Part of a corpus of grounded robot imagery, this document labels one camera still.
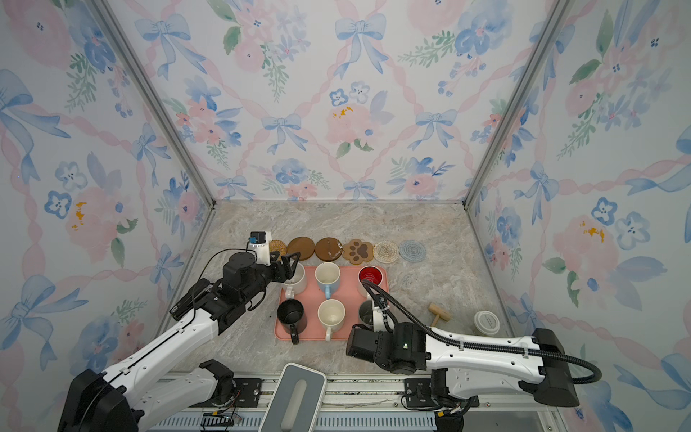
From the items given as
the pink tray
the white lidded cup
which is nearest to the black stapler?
the pink tray

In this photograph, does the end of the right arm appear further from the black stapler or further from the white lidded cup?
the black stapler

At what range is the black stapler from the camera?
88 centimetres
